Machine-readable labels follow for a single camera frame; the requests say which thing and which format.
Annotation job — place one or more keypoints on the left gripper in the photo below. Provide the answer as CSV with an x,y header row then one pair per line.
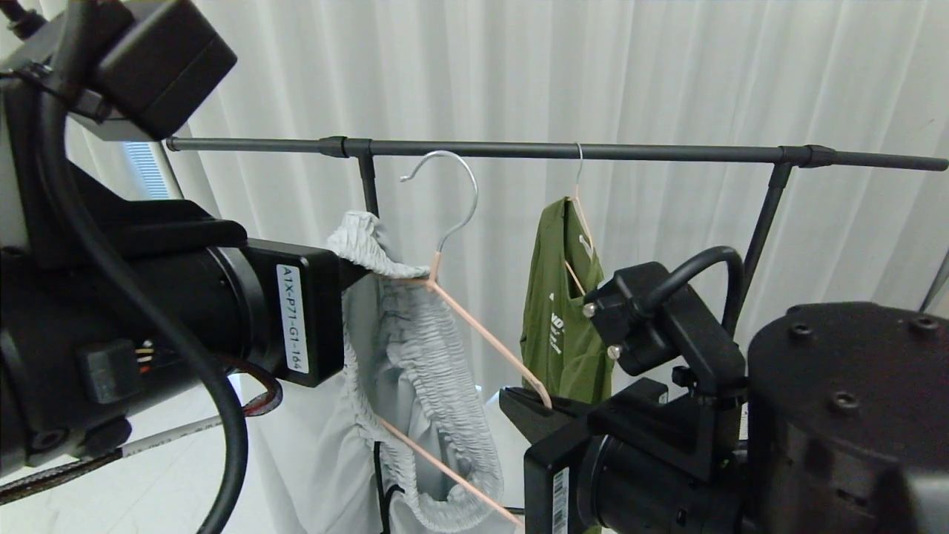
x,y
311,319

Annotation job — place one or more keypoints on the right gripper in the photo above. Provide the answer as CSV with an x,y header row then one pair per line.
x,y
652,489

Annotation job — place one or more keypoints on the pink clothes hanger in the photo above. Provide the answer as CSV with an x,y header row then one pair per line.
x,y
577,199
436,268

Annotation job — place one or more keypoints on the pale grey shorts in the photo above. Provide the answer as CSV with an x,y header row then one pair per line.
x,y
445,356

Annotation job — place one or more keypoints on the green printed shirt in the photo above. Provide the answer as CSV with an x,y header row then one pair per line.
x,y
556,334

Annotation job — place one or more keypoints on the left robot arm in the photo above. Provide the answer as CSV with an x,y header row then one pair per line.
x,y
170,436

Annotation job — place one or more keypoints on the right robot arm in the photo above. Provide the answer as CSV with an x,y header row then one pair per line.
x,y
852,415

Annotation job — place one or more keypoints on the window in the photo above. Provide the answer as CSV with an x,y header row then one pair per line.
x,y
148,170

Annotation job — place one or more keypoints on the white curtain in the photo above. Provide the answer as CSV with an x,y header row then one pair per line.
x,y
482,74
96,159

